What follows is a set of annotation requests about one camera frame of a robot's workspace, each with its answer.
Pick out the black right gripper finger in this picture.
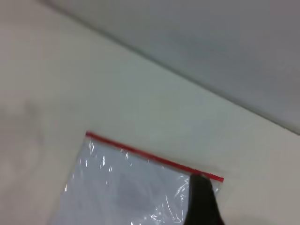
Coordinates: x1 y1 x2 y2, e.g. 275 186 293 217
182 173 226 225

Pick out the clear plastic bag red zipper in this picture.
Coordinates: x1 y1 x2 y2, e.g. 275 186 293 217
52 130 225 225

